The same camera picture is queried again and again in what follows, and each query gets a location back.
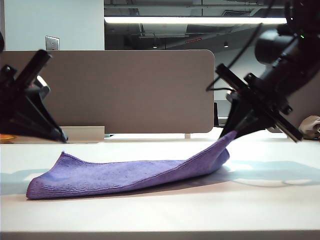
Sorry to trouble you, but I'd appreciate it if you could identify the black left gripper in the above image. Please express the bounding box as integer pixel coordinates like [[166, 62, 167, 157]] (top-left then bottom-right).
[[0, 64, 69, 143]]

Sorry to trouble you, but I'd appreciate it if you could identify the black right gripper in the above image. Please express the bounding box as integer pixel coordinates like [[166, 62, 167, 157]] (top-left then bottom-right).
[[218, 56, 304, 144]]

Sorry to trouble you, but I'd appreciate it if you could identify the purple microfibre cloth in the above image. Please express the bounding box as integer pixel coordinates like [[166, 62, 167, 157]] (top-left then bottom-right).
[[26, 129, 238, 200]]

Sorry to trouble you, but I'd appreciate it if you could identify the orange yellow cloth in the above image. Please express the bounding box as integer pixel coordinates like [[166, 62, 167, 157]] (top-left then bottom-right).
[[0, 133, 16, 144]]

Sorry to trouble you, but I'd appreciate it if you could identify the crumpled brown cloth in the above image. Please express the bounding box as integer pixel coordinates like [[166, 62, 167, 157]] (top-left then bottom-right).
[[298, 115, 320, 141]]

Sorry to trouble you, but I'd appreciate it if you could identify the grey background divider panel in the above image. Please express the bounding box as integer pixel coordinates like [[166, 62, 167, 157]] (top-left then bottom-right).
[[214, 99, 232, 118]]

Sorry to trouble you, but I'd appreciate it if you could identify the long ceiling light strip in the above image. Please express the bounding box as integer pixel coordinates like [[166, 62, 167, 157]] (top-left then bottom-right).
[[103, 16, 288, 25]]

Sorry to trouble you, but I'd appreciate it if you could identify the black right wrist camera bar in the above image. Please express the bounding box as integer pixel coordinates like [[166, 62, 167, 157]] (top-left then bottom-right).
[[215, 63, 251, 95]]

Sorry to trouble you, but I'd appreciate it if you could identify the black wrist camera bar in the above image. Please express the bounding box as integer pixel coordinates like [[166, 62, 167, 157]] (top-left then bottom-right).
[[14, 49, 54, 87], [215, 63, 251, 95]]

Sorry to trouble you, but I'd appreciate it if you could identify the black left wrist camera bar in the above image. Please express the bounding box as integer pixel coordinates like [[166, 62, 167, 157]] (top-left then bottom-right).
[[14, 49, 54, 87]]

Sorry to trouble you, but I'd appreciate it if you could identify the metal wall switch plate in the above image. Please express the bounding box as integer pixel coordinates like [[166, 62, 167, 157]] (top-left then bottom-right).
[[44, 35, 61, 52]]

